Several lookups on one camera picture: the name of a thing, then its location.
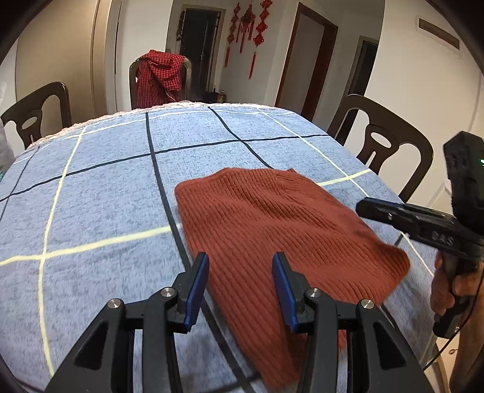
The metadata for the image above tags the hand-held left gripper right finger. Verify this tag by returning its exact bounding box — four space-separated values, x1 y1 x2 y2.
272 252 433 393

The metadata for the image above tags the dark narrow door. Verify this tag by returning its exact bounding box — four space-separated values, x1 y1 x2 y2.
342 36 379 110

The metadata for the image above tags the brown wall plaque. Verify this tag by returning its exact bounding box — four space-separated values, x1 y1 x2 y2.
418 17 461 50

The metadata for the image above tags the rust red knit sweater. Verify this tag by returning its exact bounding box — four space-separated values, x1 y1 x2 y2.
175 167 412 390

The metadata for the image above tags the person's right hand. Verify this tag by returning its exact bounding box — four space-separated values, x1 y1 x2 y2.
431 254 484 319

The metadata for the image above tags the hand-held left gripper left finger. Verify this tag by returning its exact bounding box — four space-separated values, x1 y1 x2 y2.
44 251 210 393

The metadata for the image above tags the brown wooden door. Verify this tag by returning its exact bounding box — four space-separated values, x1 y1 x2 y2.
274 2 339 122

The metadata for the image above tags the red knot wall ornament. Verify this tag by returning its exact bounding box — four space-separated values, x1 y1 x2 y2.
225 2 243 69
247 0 270 80
242 2 255 54

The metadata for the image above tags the white plastic bag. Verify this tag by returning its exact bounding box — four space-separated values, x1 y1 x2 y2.
0 126 16 174

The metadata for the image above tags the blue checked table blanket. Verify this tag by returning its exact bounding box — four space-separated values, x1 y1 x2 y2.
0 104 450 393

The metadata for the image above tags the black cable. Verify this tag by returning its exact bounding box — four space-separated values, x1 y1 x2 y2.
423 325 460 369

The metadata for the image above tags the red checked shirt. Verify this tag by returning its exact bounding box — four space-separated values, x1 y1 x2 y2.
136 49 187 109

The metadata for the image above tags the dark wooden chair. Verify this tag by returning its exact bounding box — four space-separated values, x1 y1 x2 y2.
0 81 72 150
327 94 434 203
129 55 193 110

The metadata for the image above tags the black grilled door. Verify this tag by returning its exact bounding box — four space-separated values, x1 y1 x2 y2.
178 8 222 102

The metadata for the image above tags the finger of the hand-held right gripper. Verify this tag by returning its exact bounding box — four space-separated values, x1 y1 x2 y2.
355 197 417 235

